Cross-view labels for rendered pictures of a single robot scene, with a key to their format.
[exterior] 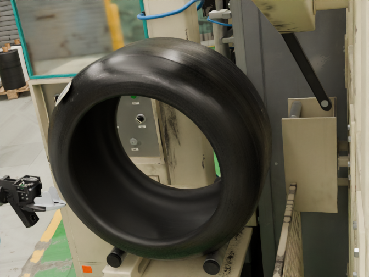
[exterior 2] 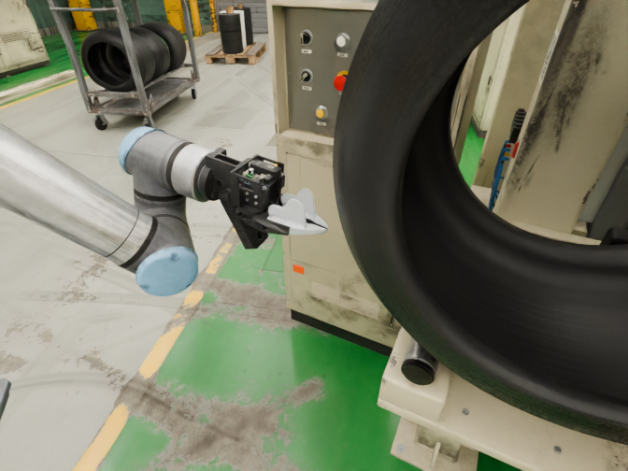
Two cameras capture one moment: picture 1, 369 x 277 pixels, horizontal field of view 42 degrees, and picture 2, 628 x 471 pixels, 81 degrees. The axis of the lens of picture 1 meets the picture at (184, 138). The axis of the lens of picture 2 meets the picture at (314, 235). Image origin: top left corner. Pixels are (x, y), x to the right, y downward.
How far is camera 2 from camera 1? 0.96 m
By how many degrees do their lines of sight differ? 17
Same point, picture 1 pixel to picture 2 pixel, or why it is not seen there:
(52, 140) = (378, 79)
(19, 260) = (221, 227)
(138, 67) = not seen: outside the picture
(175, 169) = (520, 192)
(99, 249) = (318, 252)
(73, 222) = not seen: hidden behind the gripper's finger
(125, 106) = not seen: hidden behind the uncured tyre
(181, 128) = (580, 118)
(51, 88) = (299, 19)
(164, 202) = (500, 254)
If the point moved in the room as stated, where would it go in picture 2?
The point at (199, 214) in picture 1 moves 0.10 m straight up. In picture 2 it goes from (575, 296) to (605, 247)
